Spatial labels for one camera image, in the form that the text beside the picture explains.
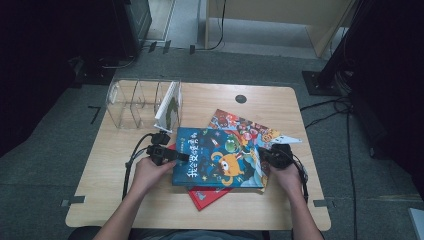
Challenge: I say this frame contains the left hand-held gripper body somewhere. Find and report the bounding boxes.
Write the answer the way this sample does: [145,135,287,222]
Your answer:
[145,130,178,167]

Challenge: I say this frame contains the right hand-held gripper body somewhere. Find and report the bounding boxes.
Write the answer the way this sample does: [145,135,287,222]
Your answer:
[265,134,303,170]

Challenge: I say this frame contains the dark blue monster picture book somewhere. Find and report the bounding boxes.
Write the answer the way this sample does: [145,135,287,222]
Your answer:
[171,126,268,189]

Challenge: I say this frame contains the light blue animal picture book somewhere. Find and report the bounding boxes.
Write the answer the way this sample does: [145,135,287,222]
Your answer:
[207,108,284,194]

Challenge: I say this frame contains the white picture book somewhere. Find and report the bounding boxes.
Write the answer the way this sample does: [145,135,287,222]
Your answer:
[153,80,184,134]

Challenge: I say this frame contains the red picture book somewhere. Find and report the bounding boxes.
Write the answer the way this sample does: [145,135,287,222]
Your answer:
[168,143,234,212]

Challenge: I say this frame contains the clear acrylic book rack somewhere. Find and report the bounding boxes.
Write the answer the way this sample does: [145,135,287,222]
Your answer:
[105,78,184,133]

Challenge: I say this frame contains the person's left hand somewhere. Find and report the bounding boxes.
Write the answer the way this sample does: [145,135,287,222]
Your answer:
[131,157,178,198]

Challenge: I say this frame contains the person's right hand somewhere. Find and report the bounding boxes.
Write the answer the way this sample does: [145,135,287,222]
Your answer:
[269,162,304,198]

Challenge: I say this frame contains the person's lap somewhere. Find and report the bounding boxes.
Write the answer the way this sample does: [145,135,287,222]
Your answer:
[133,228,268,240]

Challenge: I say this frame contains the black metal stand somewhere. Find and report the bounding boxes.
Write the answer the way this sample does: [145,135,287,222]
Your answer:
[301,0,369,98]

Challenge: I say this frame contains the black cabinet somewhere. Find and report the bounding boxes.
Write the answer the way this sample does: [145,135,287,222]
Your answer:
[112,0,153,60]

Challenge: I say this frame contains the beige wooden desk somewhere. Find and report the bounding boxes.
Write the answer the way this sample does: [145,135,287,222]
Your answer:
[204,0,355,60]

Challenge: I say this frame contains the white box corner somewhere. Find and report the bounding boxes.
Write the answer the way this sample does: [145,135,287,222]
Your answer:
[408,208,424,240]

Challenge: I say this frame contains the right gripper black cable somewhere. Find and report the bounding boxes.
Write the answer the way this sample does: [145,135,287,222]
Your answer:
[286,149,310,204]

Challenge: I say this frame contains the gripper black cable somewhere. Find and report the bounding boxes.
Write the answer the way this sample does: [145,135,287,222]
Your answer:
[121,133,158,201]
[286,149,310,204]

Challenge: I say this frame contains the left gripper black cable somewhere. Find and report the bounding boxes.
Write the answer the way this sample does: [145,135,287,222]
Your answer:
[121,133,158,201]

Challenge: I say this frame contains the black floor cables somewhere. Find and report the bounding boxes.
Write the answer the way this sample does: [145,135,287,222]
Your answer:
[299,95,358,240]

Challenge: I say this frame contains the black hanging cable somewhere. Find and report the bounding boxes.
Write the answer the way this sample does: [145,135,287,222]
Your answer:
[196,0,228,52]

